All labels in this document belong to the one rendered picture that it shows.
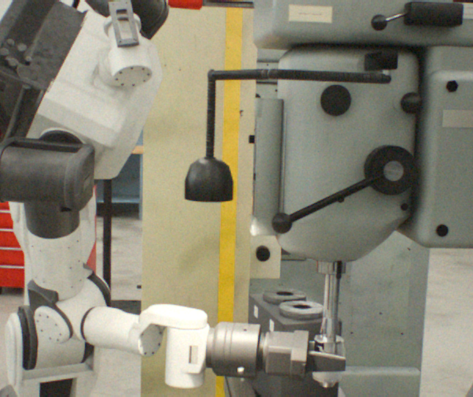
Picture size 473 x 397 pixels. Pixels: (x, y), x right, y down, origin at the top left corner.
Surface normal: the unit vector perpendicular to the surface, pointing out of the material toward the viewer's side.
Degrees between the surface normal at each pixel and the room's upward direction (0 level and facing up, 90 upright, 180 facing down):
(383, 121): 90
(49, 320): 113
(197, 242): 90
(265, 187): 90
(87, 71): 58
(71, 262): 107
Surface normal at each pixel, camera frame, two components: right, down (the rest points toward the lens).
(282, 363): -0.13, 0.14
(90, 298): 0.64, -0.31
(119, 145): 0.77, 0.47
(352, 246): 0.07, 0.65
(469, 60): 0.10, 0.15
